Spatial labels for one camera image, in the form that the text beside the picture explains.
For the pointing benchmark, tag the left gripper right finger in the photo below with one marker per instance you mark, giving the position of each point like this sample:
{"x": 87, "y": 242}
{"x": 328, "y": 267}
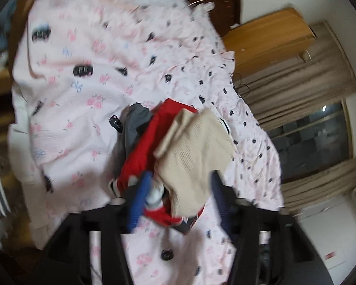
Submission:
{"x": 225, "y": 199}

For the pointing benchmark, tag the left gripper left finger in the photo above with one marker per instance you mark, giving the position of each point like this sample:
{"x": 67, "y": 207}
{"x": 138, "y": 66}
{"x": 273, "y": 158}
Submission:
{"x": 135, "y": 197}

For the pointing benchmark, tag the red garment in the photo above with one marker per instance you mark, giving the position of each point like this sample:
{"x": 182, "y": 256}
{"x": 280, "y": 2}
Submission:
{"x": 141, "y": 159}

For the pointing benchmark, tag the cream knit sweater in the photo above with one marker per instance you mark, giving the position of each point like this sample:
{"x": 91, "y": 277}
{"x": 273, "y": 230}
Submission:
{"x": 195, "y": 145}

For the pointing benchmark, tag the dark grey garment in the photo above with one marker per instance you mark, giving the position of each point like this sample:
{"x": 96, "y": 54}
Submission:
{"x": 130, "y": 127}

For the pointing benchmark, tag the dark window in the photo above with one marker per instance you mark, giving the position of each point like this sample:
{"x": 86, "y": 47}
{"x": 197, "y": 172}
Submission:
{"x": 313, "y": 143}

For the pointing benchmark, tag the beige curtain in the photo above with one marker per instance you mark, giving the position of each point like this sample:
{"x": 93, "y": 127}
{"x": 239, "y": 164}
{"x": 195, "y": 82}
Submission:
{"x": 292, "y": 90}

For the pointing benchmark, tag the pink cat print bedsheet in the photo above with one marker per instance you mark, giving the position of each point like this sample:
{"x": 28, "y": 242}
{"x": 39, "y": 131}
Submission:
{"x": 75, "y": 70}

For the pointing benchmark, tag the light wooden cabinet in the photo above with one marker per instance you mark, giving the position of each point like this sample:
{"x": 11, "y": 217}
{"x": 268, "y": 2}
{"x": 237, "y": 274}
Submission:
{"x": 268, "y": 40}

